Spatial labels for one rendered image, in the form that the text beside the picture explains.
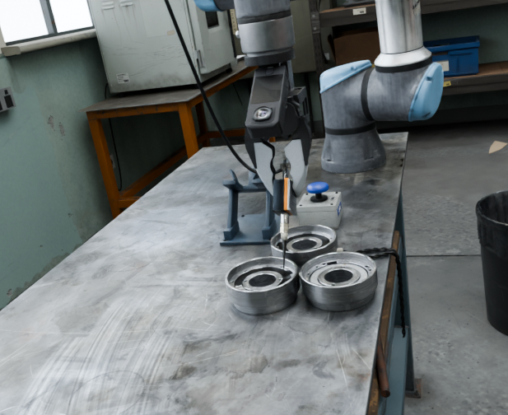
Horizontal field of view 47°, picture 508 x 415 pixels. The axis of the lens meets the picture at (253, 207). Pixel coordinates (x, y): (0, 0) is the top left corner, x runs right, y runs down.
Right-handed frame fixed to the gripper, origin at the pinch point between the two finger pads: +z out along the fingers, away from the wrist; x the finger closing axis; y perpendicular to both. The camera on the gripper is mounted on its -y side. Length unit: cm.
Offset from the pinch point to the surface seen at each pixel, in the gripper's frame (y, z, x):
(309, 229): 7.6, 9.8, -1.1
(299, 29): 374, 6, 74
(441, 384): 75, 93, -20
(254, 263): -4.6, 9.7, 5.1
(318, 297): -12.5, 10.8, -5.9
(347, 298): -12.6, 10.8, -9.8
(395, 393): 40, 69, -10
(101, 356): -23.8, 13.0, 21.3
